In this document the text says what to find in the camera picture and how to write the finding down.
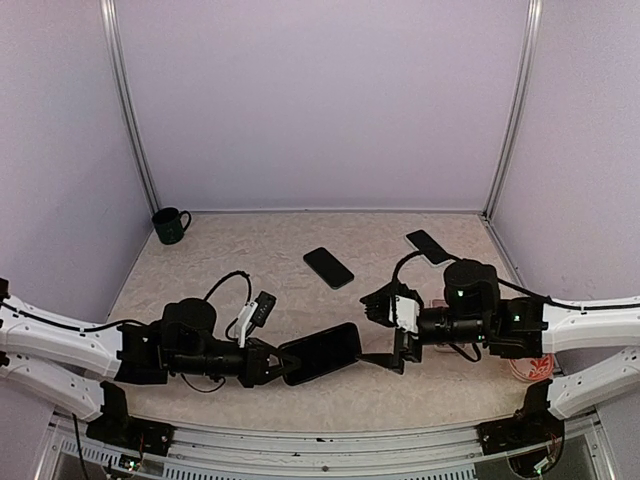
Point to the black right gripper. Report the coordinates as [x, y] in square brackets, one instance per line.
[376, 298]

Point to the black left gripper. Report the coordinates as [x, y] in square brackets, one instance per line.
[255, 367]

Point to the pink clear phone case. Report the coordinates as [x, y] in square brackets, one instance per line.
[441, 348]

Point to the small black phone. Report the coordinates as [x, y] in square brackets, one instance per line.
[328, 268]

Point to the light blue phone case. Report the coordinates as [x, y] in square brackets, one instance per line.
[431, 250]

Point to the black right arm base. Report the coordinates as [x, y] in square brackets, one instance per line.
[532, 424]

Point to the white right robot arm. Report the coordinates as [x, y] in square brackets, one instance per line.
[529, 326]

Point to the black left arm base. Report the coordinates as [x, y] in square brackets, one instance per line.
[115, 426]

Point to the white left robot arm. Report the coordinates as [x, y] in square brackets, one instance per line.
[74, 363]

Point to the red patterned white dish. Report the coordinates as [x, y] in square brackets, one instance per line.
[531, 370]

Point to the dark green mug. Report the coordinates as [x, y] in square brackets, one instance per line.
[171, 224]

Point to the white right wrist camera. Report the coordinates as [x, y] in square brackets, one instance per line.
[404, 313]

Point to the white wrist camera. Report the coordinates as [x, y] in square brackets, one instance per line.
[255, 315]
[404, 313]

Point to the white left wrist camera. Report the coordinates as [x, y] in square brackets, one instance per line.
[255, 315]

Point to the aluminium front rail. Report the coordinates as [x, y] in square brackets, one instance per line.
[453, 452]

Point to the right aluminium corner post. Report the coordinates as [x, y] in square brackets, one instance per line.
[516, 111]

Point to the aluminium corner post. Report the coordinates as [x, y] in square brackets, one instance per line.
[516, 111]
[108, 10]

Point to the left aluminium corner post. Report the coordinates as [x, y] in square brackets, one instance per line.
[108, 10]

